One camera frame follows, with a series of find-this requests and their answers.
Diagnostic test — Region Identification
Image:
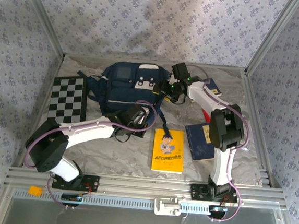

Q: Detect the white plastic bracket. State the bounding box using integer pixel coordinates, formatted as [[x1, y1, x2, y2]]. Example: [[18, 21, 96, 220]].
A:
[[153, 195, 183, 217]]

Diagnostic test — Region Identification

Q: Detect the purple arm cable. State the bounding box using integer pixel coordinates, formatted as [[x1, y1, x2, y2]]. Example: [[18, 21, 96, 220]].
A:
[[19, 89, 158, 217], [173, 64, 256, 224]]

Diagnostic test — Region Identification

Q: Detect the black grey checkerboard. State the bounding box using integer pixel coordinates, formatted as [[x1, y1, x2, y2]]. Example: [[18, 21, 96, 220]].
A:
[[46, 73, 90, 125]]

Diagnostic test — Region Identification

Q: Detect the aluminium frame cross rail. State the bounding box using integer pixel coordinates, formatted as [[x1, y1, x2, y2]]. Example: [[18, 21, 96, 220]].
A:
[[3, 164, 289, 210]]

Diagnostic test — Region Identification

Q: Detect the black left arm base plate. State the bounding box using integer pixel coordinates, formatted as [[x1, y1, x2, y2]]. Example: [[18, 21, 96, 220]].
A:
[[51, 172, 100, 193]]

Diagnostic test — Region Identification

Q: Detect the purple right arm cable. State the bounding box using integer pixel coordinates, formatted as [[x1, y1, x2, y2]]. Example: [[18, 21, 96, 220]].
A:
[[173, 64, 256, 224]]

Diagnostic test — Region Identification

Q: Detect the left small circuit board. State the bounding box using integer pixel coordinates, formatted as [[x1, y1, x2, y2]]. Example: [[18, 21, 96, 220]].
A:
[[61, 192, 84, 204]]

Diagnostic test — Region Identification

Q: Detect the small circuit board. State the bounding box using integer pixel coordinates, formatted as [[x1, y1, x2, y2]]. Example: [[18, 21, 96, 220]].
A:
[[61, 192, 84, 204], [208, 204, 228, 215]]

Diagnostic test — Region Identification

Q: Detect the navy blue student backpack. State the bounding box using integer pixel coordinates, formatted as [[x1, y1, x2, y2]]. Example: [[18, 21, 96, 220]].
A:
[[71, 56, 180, 141]]

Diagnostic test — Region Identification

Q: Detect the aluminium frame post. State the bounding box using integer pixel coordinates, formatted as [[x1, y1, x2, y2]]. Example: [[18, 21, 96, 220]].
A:
[[13, 0, 71, 61], [244, 0, 299, 81]]

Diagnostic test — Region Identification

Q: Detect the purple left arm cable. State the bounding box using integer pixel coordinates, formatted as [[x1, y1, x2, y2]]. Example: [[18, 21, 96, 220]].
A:
[[19, 89, 158, 217]]

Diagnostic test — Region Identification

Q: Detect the grey metal sheet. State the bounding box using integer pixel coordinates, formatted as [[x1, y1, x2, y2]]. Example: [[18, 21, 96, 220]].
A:
[[1, 196, 294, 224]]

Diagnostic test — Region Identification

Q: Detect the large dark blue book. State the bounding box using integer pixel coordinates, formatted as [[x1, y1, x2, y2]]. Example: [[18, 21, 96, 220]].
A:
[[182, 122, 219, 163]]

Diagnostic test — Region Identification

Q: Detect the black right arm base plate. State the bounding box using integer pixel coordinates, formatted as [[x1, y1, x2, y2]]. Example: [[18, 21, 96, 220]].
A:
[[189, 183, 239, 204]]

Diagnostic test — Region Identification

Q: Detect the right small circuit board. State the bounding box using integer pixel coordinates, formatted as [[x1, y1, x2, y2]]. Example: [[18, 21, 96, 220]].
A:
[[208, 204, 228, 215]]

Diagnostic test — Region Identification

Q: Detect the small blue book yellow label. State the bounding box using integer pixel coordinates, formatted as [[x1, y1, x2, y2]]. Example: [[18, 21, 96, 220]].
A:
[[200, 77, 224, 98]]

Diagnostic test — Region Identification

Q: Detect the orange connector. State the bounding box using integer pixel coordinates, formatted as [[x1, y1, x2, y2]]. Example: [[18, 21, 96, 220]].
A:
[[28, 185, 43, 196]]

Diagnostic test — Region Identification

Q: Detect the yellow cartoon cover book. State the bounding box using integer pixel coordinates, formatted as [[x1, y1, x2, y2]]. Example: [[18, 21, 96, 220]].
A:
[[151, 128, 187, 175]]

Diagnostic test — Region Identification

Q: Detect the slotted grey cable duct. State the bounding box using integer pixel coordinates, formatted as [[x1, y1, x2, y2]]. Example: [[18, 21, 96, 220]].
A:
[[12, 186, 280, 221]]

